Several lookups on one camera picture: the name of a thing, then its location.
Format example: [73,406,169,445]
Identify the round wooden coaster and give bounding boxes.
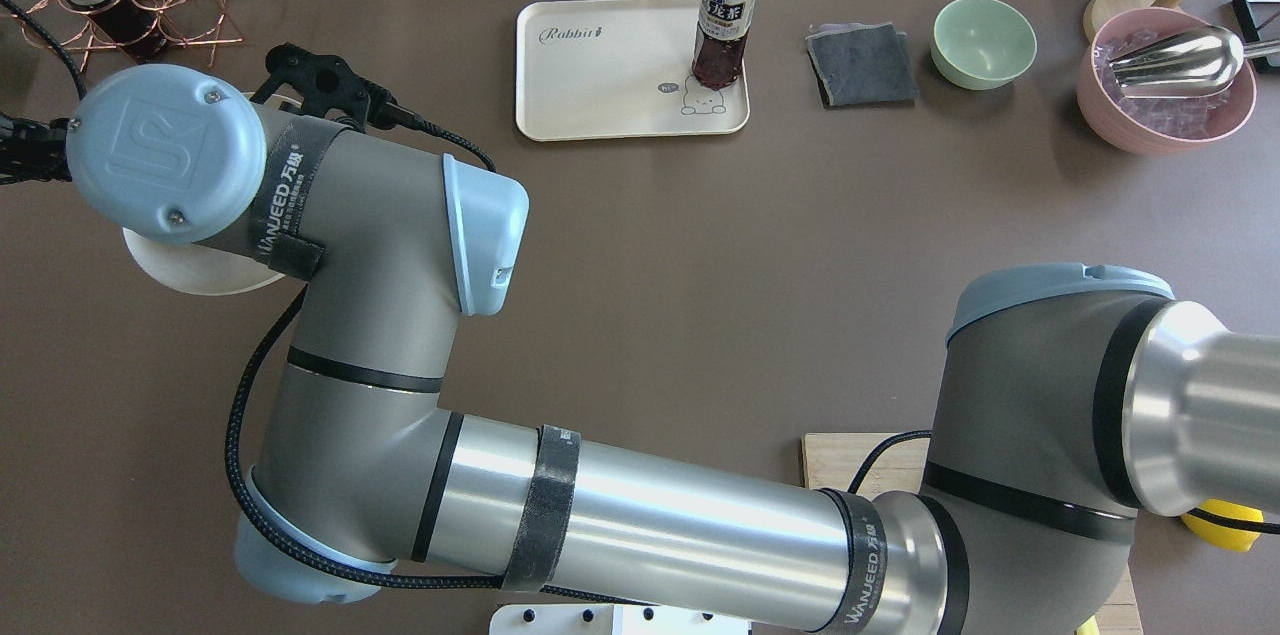
[1082,0,1157,42]

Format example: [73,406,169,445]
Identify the dark tea bottle on tray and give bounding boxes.
[691,0,756,91]

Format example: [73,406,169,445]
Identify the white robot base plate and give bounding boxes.
[488,603,753,634]

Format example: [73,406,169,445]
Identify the green bowl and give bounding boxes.
[931,0,1039,91]

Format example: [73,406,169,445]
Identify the bamboo cutting board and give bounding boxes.
[801,433,1144,634]

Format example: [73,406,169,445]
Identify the black frame object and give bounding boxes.
[1231,0,1279,44]

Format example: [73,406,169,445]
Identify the lower whole lemon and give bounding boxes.
[1179,499,1265,553]

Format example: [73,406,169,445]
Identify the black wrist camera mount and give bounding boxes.
[250,44,425,132]

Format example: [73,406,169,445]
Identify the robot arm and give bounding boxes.
[65,64,1277,634]

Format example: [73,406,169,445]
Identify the white round plate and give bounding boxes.
[122,228,284,296]

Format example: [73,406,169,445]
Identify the grey folded cloth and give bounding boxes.
[805,23,919,108]

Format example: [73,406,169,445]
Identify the cream rabbit tray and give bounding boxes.
[515,0,750,142]

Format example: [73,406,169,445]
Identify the steel ice scoop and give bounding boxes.
[1108,26,1279,99]

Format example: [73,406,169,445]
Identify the pink bowl with ice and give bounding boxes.
[1076,6,1258,155]

